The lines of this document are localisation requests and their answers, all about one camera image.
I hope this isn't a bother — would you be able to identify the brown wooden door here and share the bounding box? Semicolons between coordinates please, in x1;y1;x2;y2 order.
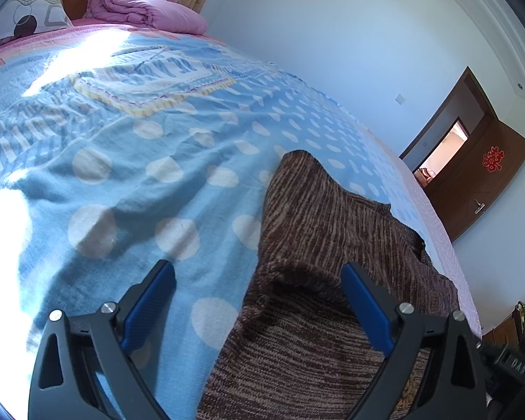
424;118;525;243

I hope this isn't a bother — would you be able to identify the white patterned pillow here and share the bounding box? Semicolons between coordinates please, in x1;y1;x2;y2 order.
0;0;73;51

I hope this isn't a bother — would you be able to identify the blue and pink dotted blanket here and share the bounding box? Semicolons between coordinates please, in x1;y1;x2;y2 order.
0;24;483;420

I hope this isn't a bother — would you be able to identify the red paper door decoration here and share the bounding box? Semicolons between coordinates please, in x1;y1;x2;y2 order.
482;148;505;173

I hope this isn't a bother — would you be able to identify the brown knit sweater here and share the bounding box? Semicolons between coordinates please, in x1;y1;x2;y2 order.
196;149;472;420

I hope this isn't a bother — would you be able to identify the folded pink quilt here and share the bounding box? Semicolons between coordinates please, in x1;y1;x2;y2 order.
86;0;208;36

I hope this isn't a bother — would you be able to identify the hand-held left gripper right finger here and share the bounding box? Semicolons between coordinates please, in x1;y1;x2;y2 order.
340;261;491;420

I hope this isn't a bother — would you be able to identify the wooden cabinet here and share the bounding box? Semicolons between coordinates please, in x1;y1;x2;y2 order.
481;315;521;348

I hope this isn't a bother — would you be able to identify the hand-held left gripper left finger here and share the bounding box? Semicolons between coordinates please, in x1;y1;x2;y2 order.
27;259;177;420

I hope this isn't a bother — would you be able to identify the brown door frame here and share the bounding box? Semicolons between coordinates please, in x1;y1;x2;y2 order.
399;66;499;187

